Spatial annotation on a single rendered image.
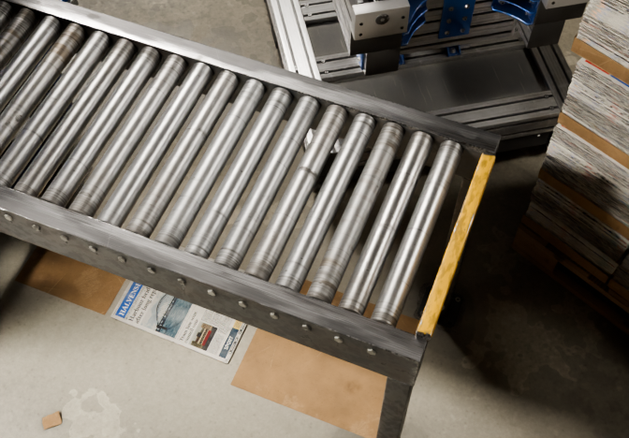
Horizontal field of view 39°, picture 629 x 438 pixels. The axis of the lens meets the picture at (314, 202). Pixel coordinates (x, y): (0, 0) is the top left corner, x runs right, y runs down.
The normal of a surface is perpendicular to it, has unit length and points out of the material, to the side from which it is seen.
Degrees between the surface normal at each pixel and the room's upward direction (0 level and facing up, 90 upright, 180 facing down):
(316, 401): 0
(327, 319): 0
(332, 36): 0
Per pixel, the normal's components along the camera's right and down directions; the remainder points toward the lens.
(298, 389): 0.00, -0.54
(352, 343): -0.37, 0.78
